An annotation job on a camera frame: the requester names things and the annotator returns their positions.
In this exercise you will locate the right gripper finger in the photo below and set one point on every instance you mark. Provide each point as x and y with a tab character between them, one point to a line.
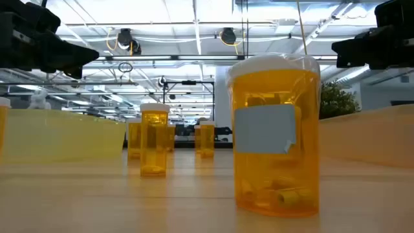
355	50

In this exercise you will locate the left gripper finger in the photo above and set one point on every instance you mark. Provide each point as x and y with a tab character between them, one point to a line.
73	72
68	56

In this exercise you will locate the small white ball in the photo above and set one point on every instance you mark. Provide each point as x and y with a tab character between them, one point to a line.
133	139
3	123
207	139

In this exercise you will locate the small amber pill bottle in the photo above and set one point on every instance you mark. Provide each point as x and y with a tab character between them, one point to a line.
153	145

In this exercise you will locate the amber pill bottle white cap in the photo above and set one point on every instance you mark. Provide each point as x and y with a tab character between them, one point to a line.
171	139

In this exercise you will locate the labelled large amber pill bottle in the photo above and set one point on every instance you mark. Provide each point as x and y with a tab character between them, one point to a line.
275	181

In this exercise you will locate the yellow plastic bin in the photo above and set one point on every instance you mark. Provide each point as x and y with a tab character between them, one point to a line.
64	136

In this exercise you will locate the orange plastic bin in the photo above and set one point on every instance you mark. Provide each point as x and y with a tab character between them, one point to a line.
372	139

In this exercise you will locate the white figure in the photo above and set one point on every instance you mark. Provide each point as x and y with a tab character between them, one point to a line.
39	100

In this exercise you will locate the green potted plant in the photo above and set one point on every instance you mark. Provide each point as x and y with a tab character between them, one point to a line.
336	100

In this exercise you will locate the dark monitor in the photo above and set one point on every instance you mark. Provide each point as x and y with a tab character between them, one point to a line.
402	103

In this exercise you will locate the dark distant workstation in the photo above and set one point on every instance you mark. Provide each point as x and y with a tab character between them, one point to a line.
223	131

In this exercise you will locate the small grey wall box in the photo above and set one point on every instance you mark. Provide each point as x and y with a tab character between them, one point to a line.
404	78

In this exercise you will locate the black distant station frame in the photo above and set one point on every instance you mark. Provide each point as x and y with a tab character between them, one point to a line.
189	82

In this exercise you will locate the black aluminium table frame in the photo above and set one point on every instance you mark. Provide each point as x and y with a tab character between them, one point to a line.
184	145

